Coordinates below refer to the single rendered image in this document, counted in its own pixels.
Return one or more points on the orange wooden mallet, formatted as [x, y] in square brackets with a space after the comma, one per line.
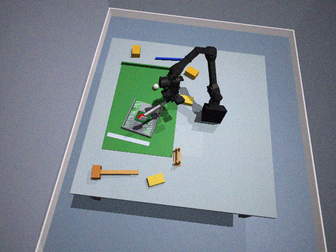
[97, 172]

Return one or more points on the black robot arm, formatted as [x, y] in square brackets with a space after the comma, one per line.
[173, 79]

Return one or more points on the white flat bar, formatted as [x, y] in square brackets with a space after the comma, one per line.
[128, 139]

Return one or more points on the orange cube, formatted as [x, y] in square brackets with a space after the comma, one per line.
[191, 72]
[136, 51]

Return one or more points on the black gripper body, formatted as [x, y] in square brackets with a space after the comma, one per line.
[177, 98]

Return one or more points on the green putting mat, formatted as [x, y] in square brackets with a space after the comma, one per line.
[137, 82]

